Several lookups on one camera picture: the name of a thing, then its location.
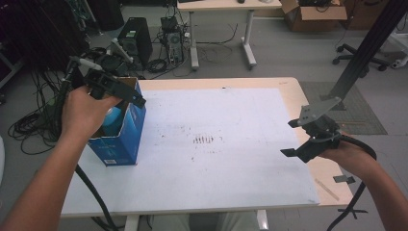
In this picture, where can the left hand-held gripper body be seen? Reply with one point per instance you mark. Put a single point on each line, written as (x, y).
(97, 80)

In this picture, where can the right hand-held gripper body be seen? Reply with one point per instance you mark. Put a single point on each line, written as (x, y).
(320, 131)

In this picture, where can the blue bottle with white cap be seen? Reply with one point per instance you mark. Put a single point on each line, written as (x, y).
(112, 121)

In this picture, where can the blue cardboard box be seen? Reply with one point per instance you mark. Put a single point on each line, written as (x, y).
(128, 138)

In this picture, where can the person's left hand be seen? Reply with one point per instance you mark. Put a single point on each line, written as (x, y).
(83, 112)

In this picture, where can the person's right hand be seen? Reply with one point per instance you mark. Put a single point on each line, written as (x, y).
(346, 157)

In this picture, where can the grey floor mat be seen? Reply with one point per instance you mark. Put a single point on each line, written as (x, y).
(362, 112)

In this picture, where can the black tape piece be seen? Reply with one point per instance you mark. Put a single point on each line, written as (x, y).
(341, 179)

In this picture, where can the tan tape strip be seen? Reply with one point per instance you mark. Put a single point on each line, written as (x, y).
(326, 189)

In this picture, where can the black computer tower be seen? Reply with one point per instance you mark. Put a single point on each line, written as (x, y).
(138, 38)

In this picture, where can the small grey computer tower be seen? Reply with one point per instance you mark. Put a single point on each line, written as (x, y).
(174, 40)

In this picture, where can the white table leg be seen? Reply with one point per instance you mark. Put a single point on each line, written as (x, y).
(131, 223)
(261, 219)

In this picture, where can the black curtain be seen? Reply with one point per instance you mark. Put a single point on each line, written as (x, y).
(38, 35)

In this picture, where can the small black box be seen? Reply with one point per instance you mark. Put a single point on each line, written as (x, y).
(169, 23)

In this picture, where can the white table mat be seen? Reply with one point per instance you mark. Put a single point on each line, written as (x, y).
(208, 173)

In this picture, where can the black office chair base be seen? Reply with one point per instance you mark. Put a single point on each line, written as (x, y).
(349, 49)

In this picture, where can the black tape cross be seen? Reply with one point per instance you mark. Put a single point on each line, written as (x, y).
(352, 212)

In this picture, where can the open cardboard box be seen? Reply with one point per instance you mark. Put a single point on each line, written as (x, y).
(317, 22)

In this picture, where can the white plastic object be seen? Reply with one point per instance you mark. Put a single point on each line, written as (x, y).
(401, 61)

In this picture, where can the white desk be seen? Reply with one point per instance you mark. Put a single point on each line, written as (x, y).
(224, 5)

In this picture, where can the black aluminium post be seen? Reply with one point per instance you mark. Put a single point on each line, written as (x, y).
(369, 48)

